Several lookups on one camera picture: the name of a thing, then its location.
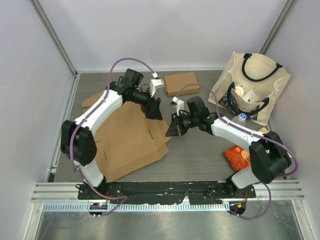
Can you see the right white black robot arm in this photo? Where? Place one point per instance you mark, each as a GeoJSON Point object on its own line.
{"type": "Point", "coordinates": [268, 158]}

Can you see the white slotted cable duct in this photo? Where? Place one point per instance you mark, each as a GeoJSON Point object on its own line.
{"type": "Point", "coordinates": [97, 207]}

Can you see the brown cardboard box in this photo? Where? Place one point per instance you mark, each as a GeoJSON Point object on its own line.
{"type": "Point", "coordinates": [175, 82]}
{"type": "Point", "coordinates": [128, 141]}

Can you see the aluminium frame post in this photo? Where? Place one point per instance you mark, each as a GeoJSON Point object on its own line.
{"type": "Point", "coordinates": [280, 20]}
{"type": "Point", "coordinates": [53, 35]}

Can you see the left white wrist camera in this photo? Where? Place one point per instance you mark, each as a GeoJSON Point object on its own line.
{"type": "Point", "coordinates": [155, 83]}

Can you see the left aluminium frame post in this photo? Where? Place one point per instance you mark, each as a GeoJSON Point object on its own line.
{"type": "Point", "coordinates": [53, 35]}

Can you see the flat brown cardboard sheets stack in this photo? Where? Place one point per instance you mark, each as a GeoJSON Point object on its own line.
{"type": "Point", "coordinates": [101, 99]}

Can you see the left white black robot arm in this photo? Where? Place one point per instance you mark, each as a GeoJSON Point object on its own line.
{"type": "Point", "coordinates": [77, 136]}

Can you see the clear plastic water bottle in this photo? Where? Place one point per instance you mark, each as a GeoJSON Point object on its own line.
{"type": "Point", "coordinates": [240, 119]}

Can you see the right aluminium frame post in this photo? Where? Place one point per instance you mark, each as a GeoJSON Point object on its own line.
{"type": "Point", "coordinates": [280, 20]}

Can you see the orange chips snack bag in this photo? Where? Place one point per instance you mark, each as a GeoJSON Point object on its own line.
{"type": "Point", "coordinates": [238, 155]}

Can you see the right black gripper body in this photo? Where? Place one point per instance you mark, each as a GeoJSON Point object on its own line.
{"type": "Point", "coordinates": [184, 123]}

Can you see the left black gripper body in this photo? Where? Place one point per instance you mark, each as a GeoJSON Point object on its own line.
{"type": "Point", "coordinates": [146, 106]}

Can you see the beige canvas tote bag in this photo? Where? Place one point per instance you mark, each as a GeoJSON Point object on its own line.
{"type": "Point", "coordinates": [251, 71]}

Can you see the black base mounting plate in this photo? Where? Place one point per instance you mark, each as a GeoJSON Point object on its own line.
{"type": "Point", "coordinates": [144, 192]}

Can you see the round beige lid in bag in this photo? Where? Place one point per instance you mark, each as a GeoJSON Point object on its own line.
{"type": "Point", "coordinates": [240, 91]}

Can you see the white box in bag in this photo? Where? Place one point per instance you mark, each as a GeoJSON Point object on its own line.
{"type": "Point", "coordinates": [251, 97]}

